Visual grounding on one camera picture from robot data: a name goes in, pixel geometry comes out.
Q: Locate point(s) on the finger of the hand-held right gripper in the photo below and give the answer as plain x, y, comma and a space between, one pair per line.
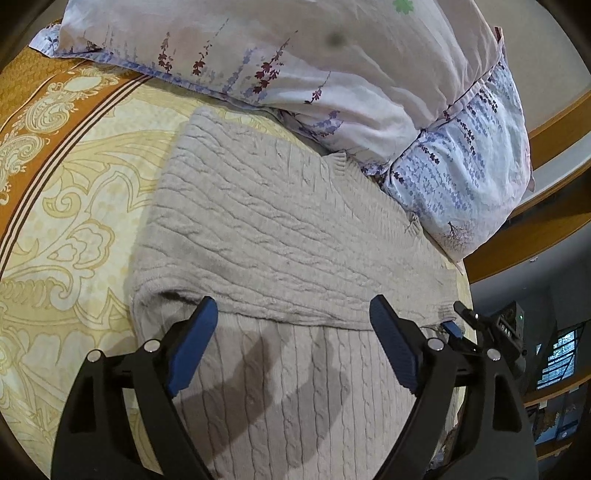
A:
452, 329
467, 314

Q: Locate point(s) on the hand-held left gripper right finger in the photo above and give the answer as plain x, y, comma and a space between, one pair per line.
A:
392, 341

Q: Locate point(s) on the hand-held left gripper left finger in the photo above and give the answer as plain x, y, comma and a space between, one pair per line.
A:
196, 341

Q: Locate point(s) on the window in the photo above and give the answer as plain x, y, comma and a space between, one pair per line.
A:
556, 357

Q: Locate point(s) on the wooden headboard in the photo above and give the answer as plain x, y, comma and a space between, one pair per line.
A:
545, 221

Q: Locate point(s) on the yellow patterned bed sheet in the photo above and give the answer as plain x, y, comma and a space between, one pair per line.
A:
69, 230

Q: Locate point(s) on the floral print pillow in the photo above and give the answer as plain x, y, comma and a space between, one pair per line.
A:
351, 69

